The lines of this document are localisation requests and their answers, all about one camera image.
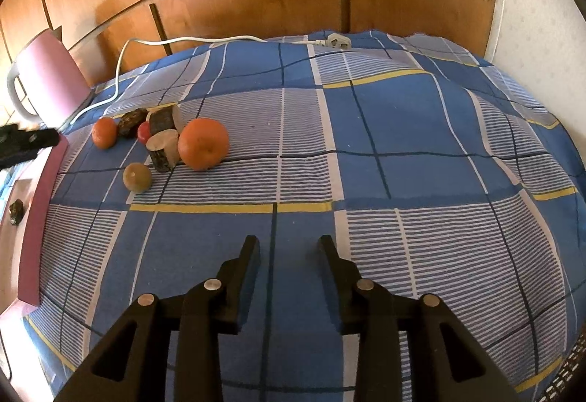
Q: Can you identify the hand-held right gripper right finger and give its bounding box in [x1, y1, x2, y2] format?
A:
[319, 235, 520, 402]

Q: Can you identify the tan round biscuit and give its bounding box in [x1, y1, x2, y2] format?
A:
[149, 104, 184, 135]

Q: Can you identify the white power cable with plug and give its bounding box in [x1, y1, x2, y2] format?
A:
[68, 32, 352, 126]

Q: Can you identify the large orange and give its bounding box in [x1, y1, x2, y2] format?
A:
[178, 118, 230, 171]

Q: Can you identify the small orange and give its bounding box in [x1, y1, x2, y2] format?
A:
[92, 117, 119, 150]

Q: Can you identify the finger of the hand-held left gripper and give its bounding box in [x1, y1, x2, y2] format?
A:
[0, 124, 60, 169]

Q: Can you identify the tan round fruit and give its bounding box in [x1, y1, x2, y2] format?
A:
[123, 163, 152, 193]

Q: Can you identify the pink electric kettle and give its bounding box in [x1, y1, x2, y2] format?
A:
[7, 29, 92, 128]

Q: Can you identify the pink box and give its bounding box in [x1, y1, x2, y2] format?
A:
[0, 139, 69, 316]

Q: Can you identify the blue plaid bedsheet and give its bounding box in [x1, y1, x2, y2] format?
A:
[25, 30, 586, 402]

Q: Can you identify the dark brown round cookie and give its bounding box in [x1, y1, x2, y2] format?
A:
[118, 108, 149, 138]

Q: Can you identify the tan cylinder biscuit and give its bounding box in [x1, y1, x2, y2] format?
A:
[146, 130, 180, 172]

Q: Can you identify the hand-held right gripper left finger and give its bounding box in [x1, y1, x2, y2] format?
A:
[54, 235, 262, 402]

